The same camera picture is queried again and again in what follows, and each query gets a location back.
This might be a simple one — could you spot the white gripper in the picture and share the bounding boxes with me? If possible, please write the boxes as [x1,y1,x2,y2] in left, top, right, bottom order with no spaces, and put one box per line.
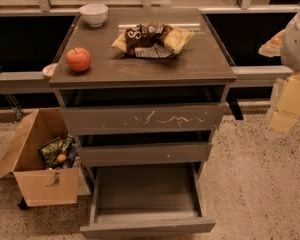
[258,30,300,139]

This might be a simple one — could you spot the small orange fruit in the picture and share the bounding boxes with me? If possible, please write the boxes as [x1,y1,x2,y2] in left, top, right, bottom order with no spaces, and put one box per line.
[57,154,67,163]

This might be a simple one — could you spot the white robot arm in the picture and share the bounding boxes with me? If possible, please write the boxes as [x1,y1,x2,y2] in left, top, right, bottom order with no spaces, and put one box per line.
[258,10,300,139]

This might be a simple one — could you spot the white ceramic bowl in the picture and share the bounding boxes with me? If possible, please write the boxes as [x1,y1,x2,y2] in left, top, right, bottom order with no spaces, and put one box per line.
[79,3,108,27]

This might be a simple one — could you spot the cardboard box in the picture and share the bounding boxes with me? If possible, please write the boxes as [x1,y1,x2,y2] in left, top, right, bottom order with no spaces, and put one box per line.
[0,108,78,207]

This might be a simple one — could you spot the grey middle drawer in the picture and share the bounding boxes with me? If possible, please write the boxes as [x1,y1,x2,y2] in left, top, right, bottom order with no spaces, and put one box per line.
[79,131,212,167]

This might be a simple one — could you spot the brown yellow chip bag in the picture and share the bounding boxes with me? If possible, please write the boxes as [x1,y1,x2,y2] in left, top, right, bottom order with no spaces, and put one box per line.
[111,23,194,58]

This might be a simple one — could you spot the grey top drawer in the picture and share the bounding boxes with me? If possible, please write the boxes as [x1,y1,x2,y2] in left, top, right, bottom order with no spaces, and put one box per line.
[61,104,224,135]

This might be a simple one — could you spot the grey drawer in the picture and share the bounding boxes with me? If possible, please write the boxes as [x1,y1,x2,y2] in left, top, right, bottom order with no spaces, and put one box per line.
[61,104,224,135]
[79,131,212,167]
[80,163,215,240]

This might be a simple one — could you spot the small white round object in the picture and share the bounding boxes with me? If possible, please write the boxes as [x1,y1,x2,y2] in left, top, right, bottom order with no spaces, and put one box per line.
[42,63,57,77]

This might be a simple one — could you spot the green snack bag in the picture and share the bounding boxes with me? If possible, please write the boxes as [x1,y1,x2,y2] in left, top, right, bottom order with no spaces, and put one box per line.
[38,136,73,168]

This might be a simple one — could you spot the grey metal rail bench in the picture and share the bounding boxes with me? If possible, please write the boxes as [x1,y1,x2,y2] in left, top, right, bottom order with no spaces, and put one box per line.
[0,66,292,94]

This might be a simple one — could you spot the grey drawer cabinet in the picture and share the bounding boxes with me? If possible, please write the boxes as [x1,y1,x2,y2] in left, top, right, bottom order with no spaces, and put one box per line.
[48,7,237,240]

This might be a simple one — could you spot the grey bottom drawer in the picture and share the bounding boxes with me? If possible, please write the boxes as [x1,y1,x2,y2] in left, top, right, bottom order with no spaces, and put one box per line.
[80,163,215,240]

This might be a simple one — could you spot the red apple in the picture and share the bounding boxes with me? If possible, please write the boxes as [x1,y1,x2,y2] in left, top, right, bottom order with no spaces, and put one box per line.
[66,47,91,72]

